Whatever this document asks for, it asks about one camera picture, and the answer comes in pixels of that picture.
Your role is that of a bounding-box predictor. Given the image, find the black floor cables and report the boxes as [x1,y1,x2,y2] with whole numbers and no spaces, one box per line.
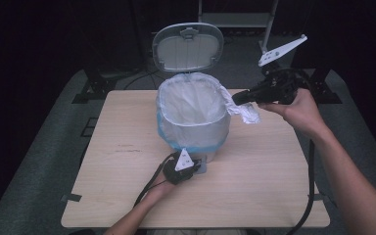
[123,30,165,91]

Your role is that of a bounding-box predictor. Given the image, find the translucent blue-edged bin liner bag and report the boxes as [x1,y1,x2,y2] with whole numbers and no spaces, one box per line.
[156,71,232,155]

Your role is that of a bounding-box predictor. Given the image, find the black stand base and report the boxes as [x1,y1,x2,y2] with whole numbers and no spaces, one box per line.
[71,68,119,105]
[302,68,343,105]

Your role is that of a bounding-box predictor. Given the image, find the white grey pedal trash can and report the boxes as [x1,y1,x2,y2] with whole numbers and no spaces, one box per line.
[152,22,232,174]

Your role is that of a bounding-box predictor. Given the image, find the black floor socket panel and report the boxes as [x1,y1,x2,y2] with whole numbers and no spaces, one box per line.
[80,116,99,138]

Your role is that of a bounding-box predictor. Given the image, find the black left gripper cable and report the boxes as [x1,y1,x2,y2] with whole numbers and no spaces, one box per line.
[132,152,178,209]

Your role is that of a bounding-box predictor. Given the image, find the white metal stand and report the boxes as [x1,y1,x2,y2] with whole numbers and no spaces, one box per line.
[197,0,280,55]

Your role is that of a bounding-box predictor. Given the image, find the grey tape piece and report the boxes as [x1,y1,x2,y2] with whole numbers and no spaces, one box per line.
[61,193,83,204]
[307,193,327,202]

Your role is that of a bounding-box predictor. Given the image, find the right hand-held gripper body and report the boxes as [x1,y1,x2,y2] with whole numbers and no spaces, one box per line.
[258,33,308,106]

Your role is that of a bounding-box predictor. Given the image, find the person's left hand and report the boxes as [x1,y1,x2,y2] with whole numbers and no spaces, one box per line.
[146,179,178,204]

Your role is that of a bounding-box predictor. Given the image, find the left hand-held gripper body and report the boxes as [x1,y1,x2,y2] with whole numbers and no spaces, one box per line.
[163,148,203,186]

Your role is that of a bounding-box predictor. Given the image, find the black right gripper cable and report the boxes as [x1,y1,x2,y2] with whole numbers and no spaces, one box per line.
[273,67,318,235]

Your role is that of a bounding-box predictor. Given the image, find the white paper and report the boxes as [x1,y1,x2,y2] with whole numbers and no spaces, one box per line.
[223,91,261,125]

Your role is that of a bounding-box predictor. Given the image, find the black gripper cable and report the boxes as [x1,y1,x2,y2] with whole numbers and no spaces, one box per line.
[273,67,318,235]
[132,152,178,209]

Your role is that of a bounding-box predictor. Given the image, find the person's right hand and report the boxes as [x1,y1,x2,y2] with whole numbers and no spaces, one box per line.
[258,88,328,140]

